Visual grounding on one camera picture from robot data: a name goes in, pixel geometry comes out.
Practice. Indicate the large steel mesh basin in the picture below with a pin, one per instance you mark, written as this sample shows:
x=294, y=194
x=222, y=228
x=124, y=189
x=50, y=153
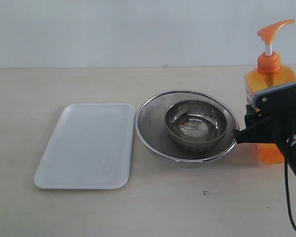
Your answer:
x=151, y=131

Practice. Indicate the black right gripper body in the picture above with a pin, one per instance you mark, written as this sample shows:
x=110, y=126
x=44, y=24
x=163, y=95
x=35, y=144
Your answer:
x=285, y=131

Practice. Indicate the white rectangular plastic tray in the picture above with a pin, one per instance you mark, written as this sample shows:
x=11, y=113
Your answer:
x=90, y=148

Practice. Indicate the small stainless steel bowl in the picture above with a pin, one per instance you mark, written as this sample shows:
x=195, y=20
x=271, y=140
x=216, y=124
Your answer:
x=195, y=123

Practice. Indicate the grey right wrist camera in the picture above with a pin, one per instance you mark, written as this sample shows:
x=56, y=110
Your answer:
x=278, y=97

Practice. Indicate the orange pump soap bottle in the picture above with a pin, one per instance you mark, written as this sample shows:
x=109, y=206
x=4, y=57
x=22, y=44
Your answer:
x=269, y=72

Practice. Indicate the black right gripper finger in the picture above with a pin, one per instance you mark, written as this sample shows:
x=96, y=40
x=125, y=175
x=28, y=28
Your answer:
x=253, y=118
x=262, y=129

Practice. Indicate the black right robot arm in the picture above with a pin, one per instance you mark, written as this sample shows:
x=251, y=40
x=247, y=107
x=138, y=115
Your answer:
x=271, y=127

